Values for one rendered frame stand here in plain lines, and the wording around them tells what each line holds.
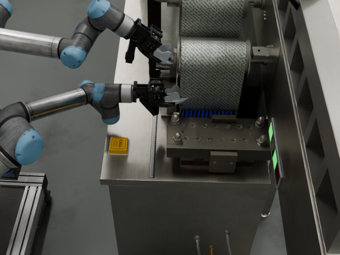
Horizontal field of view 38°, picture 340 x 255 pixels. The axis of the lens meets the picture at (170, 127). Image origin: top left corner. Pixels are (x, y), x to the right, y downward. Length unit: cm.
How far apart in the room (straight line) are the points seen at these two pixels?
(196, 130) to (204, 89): 16
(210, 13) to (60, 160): 159
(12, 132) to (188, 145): 63
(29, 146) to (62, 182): 133
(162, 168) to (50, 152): 138
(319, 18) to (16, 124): 104
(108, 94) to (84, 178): 123
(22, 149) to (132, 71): 80
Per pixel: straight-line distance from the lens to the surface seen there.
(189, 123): 191
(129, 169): 193
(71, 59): 165
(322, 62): 127
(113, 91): 187
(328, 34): 137
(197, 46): 180
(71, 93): 198
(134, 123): 208
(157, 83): 187
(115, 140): 199
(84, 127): 329
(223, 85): 186
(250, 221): 216
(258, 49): 184
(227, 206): 205
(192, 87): 187
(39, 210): 276
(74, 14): 422
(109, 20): 169
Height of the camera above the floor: 246
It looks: 49 degrees down
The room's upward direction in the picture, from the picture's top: 1 degrees clockwise
